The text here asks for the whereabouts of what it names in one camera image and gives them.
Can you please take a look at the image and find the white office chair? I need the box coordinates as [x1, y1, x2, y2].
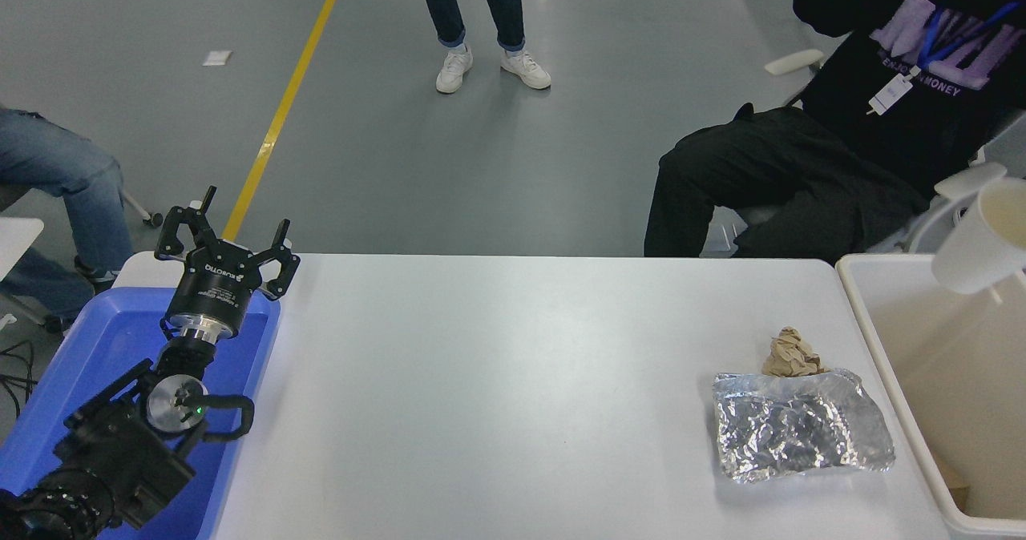
[701, 49, 1008, 256]

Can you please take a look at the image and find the standing person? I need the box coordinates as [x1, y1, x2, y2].
[415, 0, 552, 95]

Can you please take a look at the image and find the seated person with lanyard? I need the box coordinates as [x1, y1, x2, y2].
[644, 0, 1026, 259]

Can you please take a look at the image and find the blue lanyard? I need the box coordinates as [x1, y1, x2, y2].
[914, 0, 1026, 72]

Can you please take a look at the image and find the crumpled tan paper ball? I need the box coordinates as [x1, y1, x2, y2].
[761, 326, 826, 377]

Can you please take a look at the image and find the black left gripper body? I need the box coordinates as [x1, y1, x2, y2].
[165, 239, 264, 336]

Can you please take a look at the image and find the white id badge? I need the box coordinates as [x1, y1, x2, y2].
[868, 74, 915, 116]

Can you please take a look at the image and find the blue plastic tray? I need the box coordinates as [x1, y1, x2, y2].
[0, 287, 281, 540]

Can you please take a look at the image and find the white paper cup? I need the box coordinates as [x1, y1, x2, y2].
[931, 178, 1026, 295]

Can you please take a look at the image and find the white side table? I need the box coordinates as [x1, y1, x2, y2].
[0, 217, 46, 283]

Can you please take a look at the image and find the large pale plastic bin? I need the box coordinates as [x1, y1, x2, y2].
[836, 253, 1026, 540]

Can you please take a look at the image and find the black floor cable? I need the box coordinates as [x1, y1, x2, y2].
[0, 340, 38, 417]

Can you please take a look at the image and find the chair leg with caster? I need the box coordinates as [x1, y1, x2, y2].
[120, 191, 164, 229]

